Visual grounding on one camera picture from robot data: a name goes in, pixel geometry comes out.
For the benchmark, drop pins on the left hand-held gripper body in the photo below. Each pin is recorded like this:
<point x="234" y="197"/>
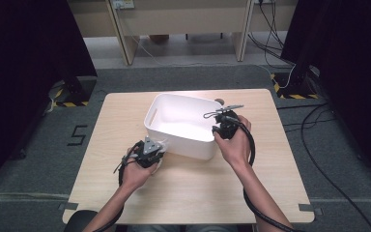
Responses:
<point x="148" y="158"/>

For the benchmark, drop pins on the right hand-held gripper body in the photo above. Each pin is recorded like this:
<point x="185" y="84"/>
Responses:
<point x="228" y="127"/>

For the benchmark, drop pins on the white plastic bin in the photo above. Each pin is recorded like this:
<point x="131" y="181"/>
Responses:
<point x="180" y="129"/>

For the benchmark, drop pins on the person's left hand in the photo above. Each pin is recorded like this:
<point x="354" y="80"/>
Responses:
<point x="136" y="177"/>

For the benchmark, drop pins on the person's right hand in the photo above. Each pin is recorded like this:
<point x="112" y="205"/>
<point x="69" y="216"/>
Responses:
<point x="238" y="151"/>

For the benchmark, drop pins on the striped black stand base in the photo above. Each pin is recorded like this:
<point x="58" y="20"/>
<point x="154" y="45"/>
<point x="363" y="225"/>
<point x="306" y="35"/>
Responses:
<point x="77" y="92"/>
<point x="293" y="87"/>

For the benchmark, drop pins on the grey tape strip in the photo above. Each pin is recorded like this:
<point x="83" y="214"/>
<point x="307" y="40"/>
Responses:
<point x="67" y="206"/>
<point x="309" y="208"/>

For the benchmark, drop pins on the beige desk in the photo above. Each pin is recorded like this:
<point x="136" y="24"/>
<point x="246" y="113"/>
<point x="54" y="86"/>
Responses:
<point x="180" y="19"/>

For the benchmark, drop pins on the dark curtain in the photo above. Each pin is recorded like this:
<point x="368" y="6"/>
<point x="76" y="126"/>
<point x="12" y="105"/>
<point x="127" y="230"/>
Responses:
<point x="354" y="64"/>
<point x="19" y="80"/>

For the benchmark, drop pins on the wall power outlet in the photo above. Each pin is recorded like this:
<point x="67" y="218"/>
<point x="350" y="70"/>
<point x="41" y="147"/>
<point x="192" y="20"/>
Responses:
<point x="123" y="4"/>

